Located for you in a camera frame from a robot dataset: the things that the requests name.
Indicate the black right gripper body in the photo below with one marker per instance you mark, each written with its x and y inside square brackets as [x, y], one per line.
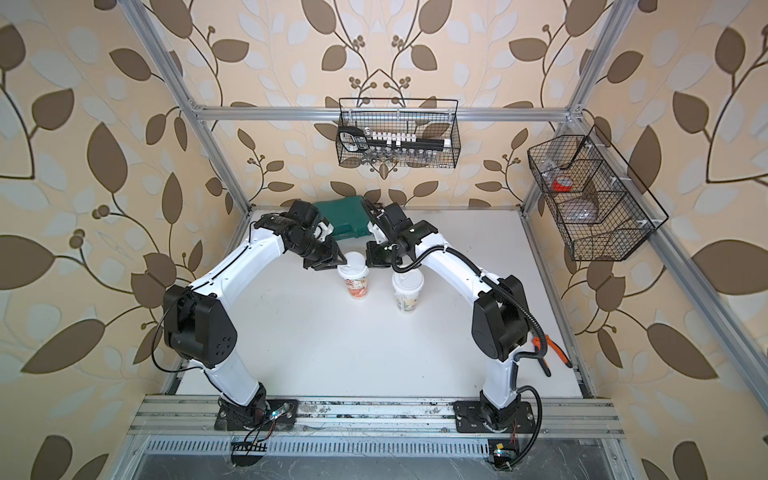
[384, 255]

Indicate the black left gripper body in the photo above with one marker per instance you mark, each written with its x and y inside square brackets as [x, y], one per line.
[321, 254]

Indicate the clear plastic lid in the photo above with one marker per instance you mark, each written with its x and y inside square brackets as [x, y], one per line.
[355, 267]

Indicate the paper milk tea cup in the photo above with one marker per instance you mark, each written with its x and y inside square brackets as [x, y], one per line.
[407, 299]
[357, 288]

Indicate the white plastic cup lid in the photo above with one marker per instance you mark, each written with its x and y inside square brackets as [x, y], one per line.
[408, 283]

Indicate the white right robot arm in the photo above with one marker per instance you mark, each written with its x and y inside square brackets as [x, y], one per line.
[502, 326]

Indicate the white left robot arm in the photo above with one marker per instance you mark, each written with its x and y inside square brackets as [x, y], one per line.
[198, 319]

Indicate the green plastic tool case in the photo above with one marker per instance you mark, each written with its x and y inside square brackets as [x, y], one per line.
[347, 216]

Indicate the red object in basket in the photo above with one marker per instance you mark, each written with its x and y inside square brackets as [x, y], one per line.
[562, 184]

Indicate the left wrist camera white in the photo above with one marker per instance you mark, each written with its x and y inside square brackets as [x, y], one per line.
[325, 227]

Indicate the black handled scissors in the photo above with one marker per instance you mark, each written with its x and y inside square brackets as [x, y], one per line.
[352, 139]

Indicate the black wire basket back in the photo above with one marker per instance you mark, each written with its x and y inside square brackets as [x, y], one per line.
[402, 132]

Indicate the black wire basket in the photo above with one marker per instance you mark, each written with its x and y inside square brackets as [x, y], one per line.
[610, 211]
[402, 132]

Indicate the orange handled pliers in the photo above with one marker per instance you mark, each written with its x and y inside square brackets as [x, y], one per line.
[551, 346]

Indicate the black wire basket right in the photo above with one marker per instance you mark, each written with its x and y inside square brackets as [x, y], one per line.
[610, 211]

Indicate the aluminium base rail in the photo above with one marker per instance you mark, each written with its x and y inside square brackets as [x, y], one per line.
[366, 427]

